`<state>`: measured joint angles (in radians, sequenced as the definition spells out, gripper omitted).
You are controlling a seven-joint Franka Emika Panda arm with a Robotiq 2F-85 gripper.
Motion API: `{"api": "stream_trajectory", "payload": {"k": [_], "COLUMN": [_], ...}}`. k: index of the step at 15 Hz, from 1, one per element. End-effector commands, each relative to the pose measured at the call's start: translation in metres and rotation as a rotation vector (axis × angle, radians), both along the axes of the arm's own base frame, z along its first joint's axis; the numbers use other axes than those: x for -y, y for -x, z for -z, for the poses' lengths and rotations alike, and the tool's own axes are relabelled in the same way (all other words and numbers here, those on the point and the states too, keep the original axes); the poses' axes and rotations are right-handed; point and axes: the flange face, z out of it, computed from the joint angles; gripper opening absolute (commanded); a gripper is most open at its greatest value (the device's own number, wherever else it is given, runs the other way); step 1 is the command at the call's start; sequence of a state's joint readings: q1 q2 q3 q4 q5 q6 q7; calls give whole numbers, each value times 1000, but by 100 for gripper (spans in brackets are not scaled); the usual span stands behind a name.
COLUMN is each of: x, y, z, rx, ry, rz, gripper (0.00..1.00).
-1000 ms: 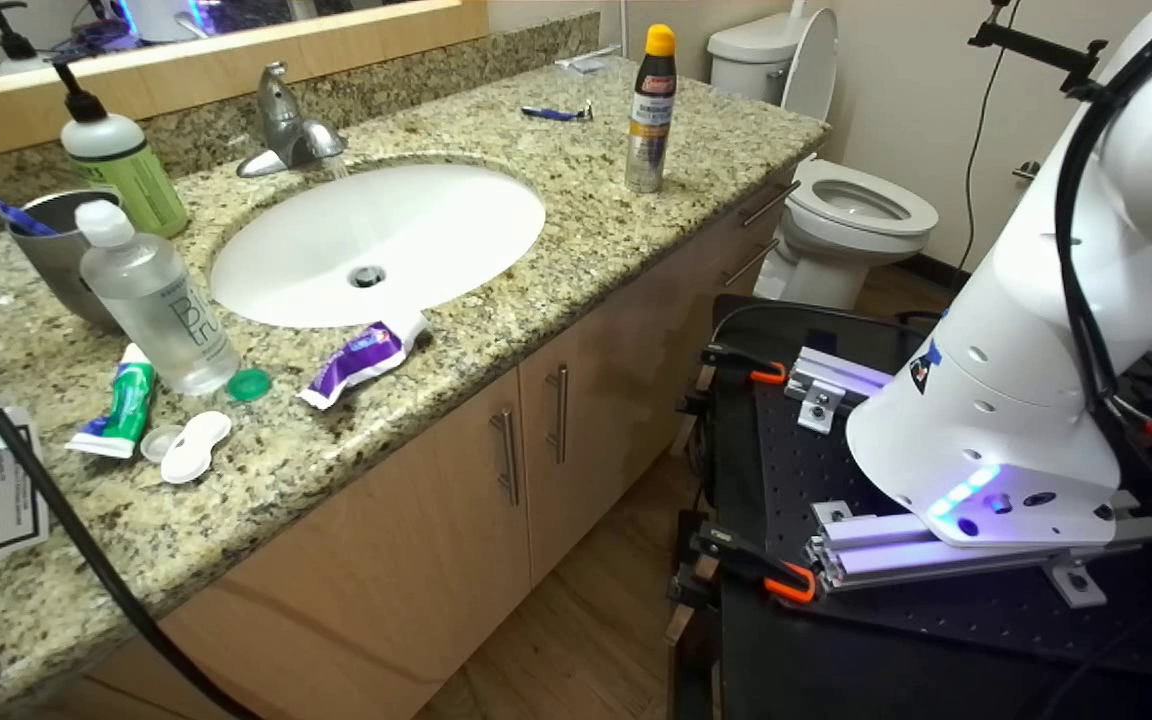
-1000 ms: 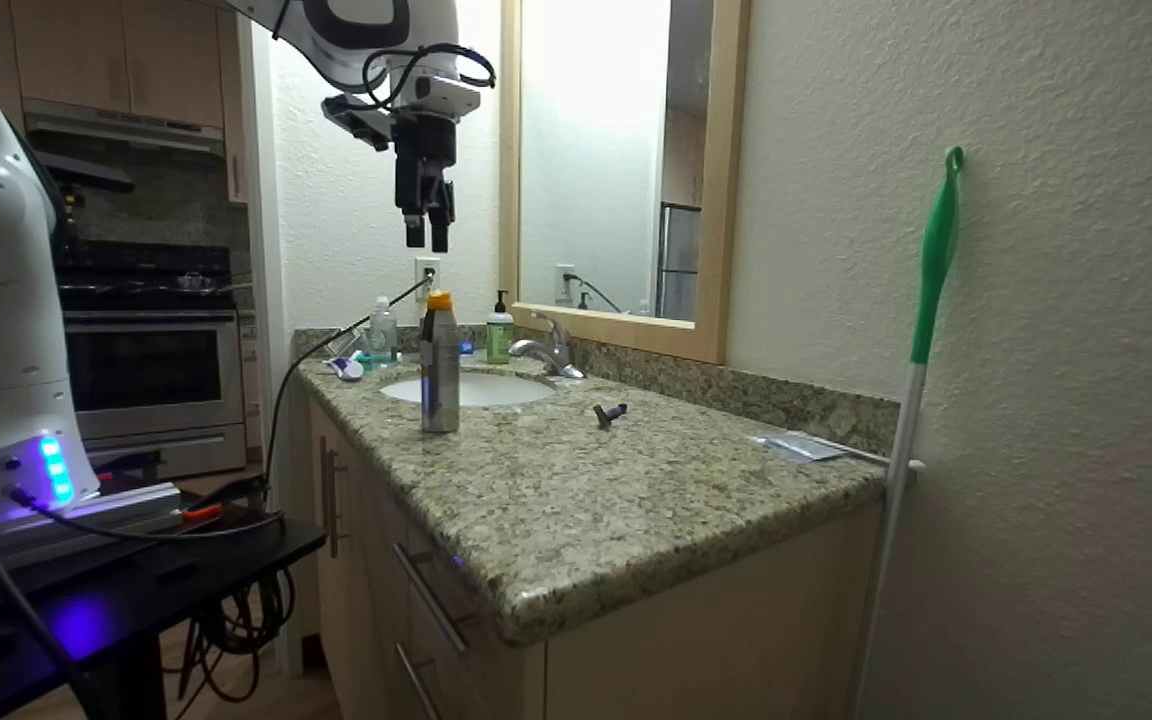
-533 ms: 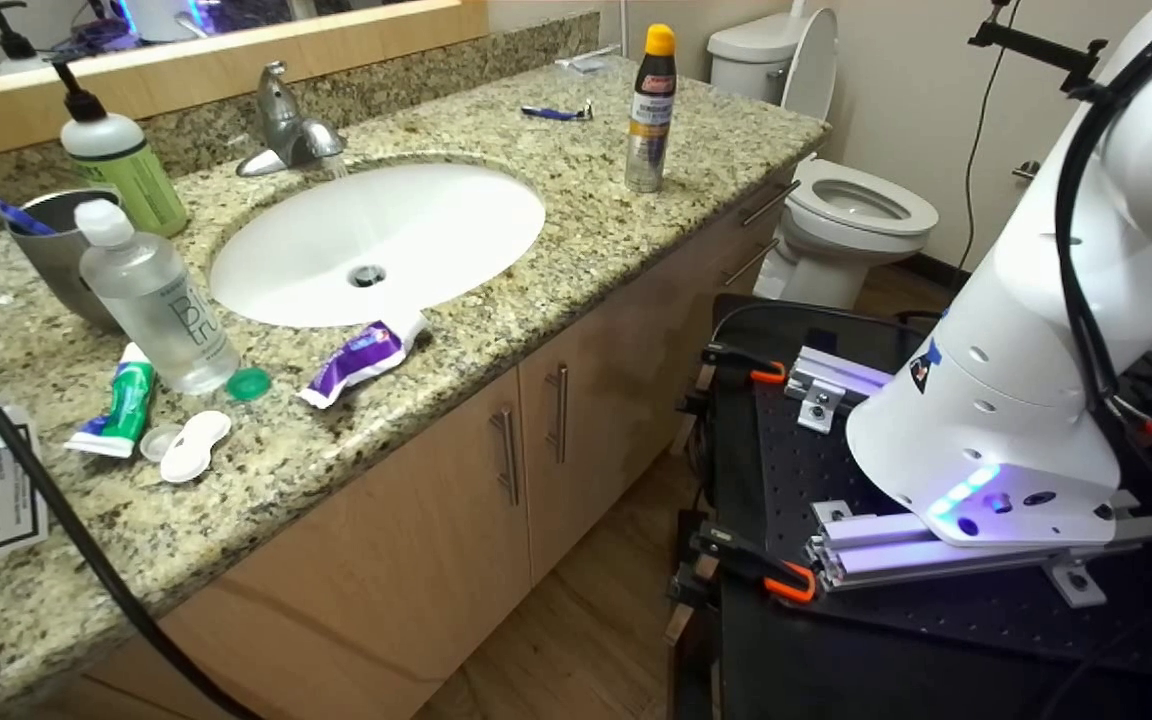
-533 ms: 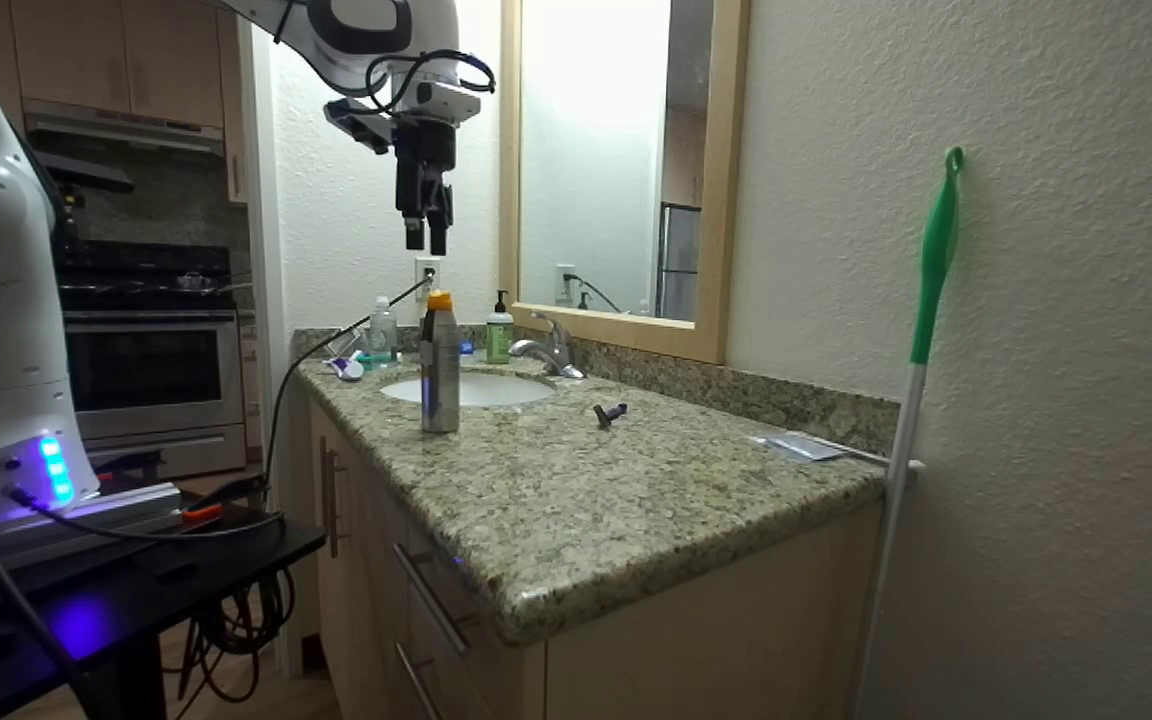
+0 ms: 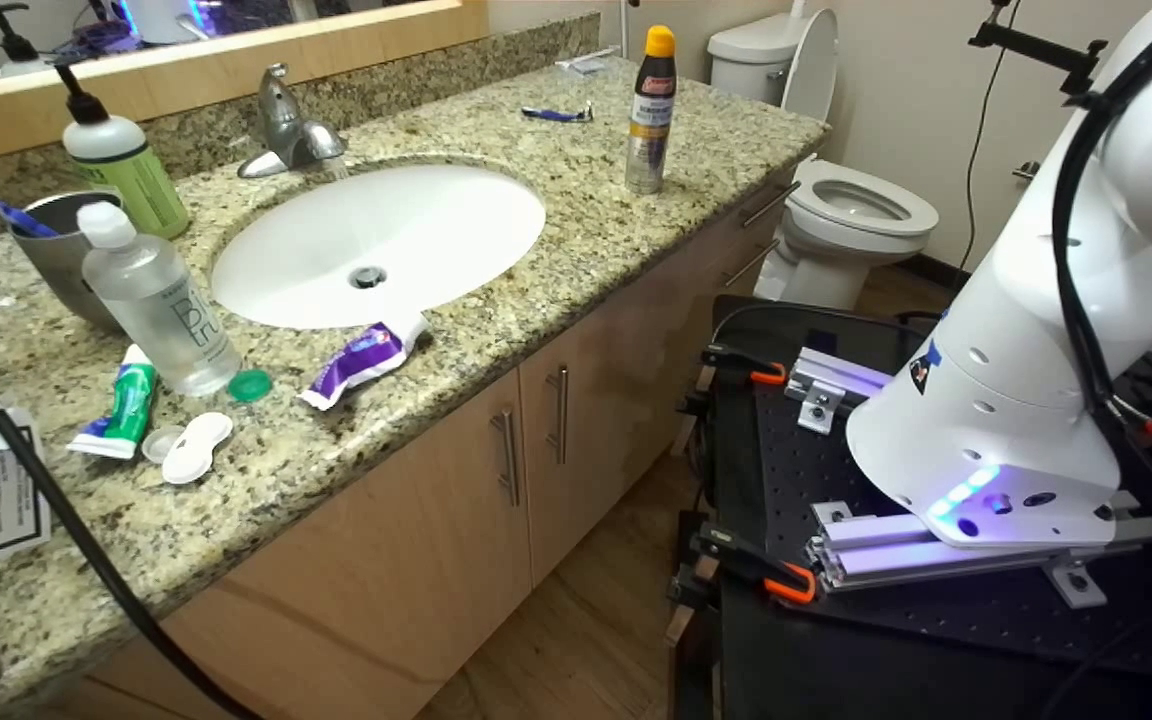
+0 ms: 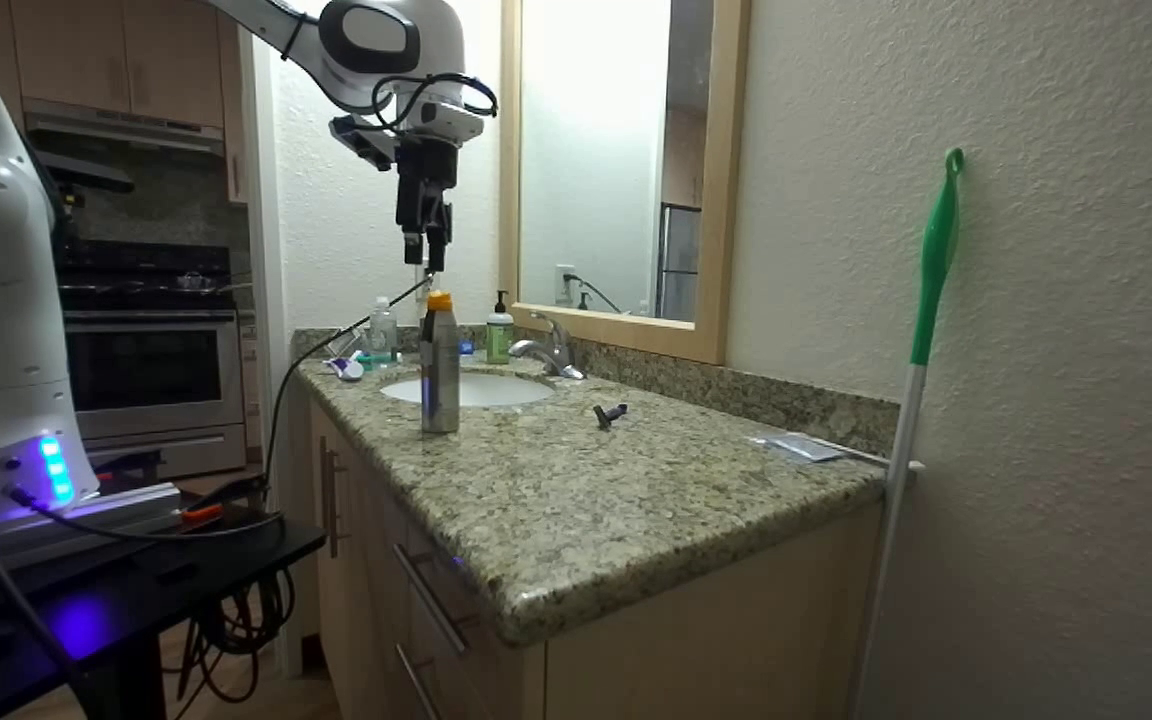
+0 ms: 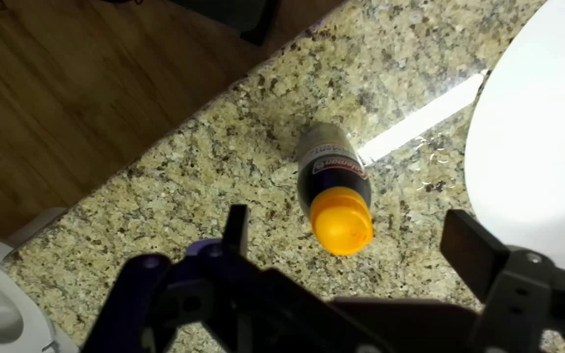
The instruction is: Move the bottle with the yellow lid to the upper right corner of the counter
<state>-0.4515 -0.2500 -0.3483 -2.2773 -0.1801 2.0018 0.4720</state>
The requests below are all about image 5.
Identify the spray bottle with yellow lid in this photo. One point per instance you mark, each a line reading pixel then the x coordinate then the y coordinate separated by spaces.
pixel 655 125

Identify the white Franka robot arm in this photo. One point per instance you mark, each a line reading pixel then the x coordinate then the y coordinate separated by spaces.
pixel 1003 384

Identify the clear bottle with white cap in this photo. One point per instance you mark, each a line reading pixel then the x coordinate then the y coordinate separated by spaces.
pixel 162 314

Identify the green soap pump bottle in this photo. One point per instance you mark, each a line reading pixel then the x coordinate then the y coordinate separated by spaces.
pixel 130 174

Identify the purple toothpaste tube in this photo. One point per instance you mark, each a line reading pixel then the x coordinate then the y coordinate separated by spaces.
pixel 362 361

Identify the white oval sink basin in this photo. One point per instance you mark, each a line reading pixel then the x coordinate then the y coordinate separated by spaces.
pixel 378 243

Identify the beige wooden vanity cabinet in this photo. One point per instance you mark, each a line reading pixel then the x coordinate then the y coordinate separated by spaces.
pixel 390 562

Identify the clear plastic packet with label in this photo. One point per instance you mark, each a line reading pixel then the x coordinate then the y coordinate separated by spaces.
pixel 590 57

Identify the white toilet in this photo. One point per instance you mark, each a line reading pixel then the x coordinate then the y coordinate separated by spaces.
pixel 858 215

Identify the small green round cap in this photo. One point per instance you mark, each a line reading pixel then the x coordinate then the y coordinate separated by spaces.
pixel 249 384

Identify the chrome sink faucet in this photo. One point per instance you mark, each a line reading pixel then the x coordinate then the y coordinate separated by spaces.
pixel 289 125

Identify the white contact lens case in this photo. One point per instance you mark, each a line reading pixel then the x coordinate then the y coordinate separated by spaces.
pixel 196 446

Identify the black robot table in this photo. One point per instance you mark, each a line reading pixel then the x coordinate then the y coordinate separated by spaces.
pixel 870 652

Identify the green toothpaste tube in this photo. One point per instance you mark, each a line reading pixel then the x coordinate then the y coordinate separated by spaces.
pixel 127 407

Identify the grey metal cup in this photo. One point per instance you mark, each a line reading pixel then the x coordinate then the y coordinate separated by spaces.
pixel 62 261

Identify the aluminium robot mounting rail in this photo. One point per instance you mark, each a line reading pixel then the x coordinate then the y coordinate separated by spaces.
pixel 896 546

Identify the wood framed wall mirror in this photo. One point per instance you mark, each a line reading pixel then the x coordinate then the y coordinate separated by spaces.
pixel 201 60

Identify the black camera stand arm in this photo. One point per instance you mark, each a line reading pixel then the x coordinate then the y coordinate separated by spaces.
pixel 1043 52

